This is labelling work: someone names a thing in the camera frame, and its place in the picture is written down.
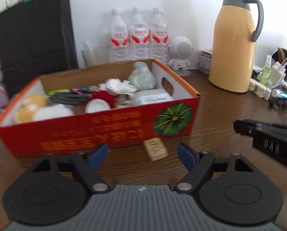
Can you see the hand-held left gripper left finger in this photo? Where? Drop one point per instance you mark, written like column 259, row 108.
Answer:
column 97, row 157

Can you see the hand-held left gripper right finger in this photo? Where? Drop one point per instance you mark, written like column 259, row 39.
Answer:
column 187, row 157

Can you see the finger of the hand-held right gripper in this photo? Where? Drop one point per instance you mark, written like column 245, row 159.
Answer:
column 244, row 127
column 275, row 127

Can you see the red cardboard box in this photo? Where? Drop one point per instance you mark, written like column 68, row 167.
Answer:
column 97, row 130

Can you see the white screw cap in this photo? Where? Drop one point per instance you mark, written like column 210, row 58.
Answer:
column 97, row 106

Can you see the yellow and white plush sheep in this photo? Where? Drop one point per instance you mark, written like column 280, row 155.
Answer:
column 52, row 112

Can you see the white tissue packet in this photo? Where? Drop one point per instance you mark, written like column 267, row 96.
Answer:
column 153, row 97

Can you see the green packet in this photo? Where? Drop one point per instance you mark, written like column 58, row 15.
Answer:
column 58, row 92

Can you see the iridescent organza bag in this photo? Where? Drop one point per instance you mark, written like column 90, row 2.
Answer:
column 142, row 77

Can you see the white power strip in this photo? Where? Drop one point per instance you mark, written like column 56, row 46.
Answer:
column 260, row 89

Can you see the white charger plug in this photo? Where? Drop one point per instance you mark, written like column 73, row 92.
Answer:
column 277, row 73

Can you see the green spray bottle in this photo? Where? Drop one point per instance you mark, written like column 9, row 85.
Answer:
column 265, row 73

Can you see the red fluffy ornament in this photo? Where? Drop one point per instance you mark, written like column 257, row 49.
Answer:
column 105, row 96

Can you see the colourful small packet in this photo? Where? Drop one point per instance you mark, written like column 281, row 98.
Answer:
column 85, row 89

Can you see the dark brown round object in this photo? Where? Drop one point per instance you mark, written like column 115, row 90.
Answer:
column 284, row 55

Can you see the crumpled white tissue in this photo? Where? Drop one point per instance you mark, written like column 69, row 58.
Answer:
column 117, row 85

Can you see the small grey box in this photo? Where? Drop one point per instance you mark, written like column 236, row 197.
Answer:
column 204, row 62

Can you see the yellow thermos jug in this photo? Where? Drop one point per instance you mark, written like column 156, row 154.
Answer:
column 232, row 48

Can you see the white robot speaker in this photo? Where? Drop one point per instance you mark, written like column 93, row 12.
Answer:
column 182, row 50

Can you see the clear glass cup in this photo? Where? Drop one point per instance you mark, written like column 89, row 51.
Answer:
column 97, row 55

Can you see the clear water bottle red label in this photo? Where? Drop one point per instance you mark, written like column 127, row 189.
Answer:
column 159, row 38
column 139, row 37
column 118, row 38

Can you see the black paper bag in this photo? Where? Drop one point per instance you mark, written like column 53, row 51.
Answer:
column 35, row 41

